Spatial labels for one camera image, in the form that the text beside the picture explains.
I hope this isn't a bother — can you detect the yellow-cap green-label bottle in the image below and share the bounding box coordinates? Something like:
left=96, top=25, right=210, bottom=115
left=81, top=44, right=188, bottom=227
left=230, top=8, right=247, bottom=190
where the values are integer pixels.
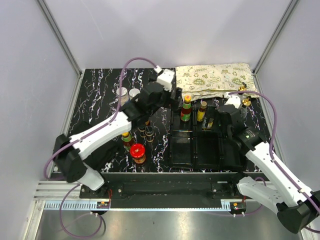
left=180, top=95, right=192, bottom=122
left=121, top=131, right=135, bottom=152

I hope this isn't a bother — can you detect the yellow-label beige-cap bottle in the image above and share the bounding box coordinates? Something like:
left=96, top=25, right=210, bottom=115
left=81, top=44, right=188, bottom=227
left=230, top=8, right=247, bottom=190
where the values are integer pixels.
left=202, top=117, right=214, bottom=130
left=196, top=101, right=207, bottom=122

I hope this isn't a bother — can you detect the yellow-cap green-label bottle front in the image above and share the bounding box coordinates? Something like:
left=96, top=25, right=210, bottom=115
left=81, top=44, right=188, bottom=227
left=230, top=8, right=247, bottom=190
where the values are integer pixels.
left=121, top=131, right=135, bottom=152

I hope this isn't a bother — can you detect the red-lid chili sauce jar front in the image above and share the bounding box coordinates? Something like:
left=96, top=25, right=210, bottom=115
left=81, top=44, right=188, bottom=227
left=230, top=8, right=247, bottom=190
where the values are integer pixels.
left=129, top=143, right=146, bottom=165

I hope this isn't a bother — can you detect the glass oil bottle gold spout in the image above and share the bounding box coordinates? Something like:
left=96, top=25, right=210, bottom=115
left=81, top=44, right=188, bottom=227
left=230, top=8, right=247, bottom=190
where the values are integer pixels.
left=236, top=82, right=250, bottom=101

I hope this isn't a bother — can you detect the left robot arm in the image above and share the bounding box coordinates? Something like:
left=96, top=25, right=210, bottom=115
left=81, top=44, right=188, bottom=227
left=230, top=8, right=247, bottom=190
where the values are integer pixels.
left=53, top=81, right=182, bottom=198

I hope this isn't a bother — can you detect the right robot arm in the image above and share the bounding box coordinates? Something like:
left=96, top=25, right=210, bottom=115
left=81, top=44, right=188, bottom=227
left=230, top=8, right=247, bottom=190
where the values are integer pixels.
left=211, top=104, right=320, bottom=234

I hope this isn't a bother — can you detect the patterned cream folded cloth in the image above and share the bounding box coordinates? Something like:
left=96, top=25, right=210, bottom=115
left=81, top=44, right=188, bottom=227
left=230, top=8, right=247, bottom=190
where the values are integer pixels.
left=175, top=62, right=257, bottom=101

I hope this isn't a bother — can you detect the black organizer tray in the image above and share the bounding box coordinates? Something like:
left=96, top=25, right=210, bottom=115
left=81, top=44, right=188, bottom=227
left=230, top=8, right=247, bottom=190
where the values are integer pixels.
left=168, top=104, right=248, bottom=172

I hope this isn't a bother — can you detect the right white-lid granule jar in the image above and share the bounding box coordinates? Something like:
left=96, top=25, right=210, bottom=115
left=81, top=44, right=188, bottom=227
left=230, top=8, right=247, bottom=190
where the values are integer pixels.
left=128, top=88, right=140, bottom=100

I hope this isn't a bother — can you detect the white-lid granule jar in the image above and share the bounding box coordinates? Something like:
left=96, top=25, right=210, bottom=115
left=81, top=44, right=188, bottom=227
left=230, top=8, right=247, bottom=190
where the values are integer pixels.
left=128, top=88, right=140, bottom=100
left=116, top=87, right=130, bottom=106

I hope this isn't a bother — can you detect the left white-lid granule jar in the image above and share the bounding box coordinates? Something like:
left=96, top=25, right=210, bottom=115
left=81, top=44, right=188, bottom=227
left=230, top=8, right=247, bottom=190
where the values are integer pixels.
left=116, top=87, right=130, bottom=106

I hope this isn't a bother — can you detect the black cloth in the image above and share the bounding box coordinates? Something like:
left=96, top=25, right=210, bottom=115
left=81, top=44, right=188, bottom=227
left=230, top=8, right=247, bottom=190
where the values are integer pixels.
left=69, top=121, right=120, bottom=176

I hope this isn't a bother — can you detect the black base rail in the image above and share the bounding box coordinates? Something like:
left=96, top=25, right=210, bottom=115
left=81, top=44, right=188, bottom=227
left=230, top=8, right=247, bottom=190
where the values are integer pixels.
left=79, top=172, right=244, bottom=211

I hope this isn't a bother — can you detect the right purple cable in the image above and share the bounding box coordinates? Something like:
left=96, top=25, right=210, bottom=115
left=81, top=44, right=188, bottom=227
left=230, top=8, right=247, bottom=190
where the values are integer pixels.
left=223, top=91, right=320, bottom=233

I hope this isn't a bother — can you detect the purple cable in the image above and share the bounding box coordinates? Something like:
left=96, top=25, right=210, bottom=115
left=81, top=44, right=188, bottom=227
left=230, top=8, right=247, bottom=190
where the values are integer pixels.
left=223, top=91, right=320, bottom=233
left=44, top=57, right=163, bottom=237

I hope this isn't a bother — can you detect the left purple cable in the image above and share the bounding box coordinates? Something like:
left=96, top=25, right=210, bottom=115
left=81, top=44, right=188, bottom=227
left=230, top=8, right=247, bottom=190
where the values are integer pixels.
left=44, top=57, right=163, bottom=237

